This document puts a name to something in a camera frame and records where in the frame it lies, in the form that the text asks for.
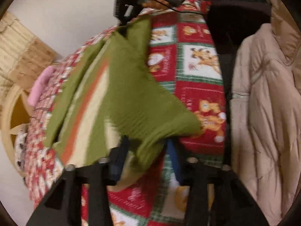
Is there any beige puffer jacket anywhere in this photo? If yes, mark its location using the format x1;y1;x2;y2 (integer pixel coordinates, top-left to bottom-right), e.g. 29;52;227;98
230;0;300;225

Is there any cream and brown headboard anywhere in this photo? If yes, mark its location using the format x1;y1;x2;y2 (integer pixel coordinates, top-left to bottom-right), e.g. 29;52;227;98
1;84;33;177

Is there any beige floral window curtain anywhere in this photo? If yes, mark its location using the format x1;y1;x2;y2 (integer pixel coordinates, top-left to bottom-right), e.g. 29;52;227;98
1;12;58;102

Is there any pink pillow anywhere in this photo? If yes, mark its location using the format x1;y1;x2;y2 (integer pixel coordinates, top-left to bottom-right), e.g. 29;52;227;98
27;65;55;107

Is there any green orange cream striped sweater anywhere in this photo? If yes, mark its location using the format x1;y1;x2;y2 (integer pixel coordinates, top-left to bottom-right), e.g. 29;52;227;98
43;16;203;192

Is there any white car-print pillow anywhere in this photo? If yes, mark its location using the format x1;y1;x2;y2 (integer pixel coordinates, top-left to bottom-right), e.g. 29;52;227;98
14;124;28;172

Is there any red teddy-bear patterned bedspread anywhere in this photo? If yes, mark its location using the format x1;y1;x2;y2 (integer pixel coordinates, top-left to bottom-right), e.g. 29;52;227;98
24;0;226;225

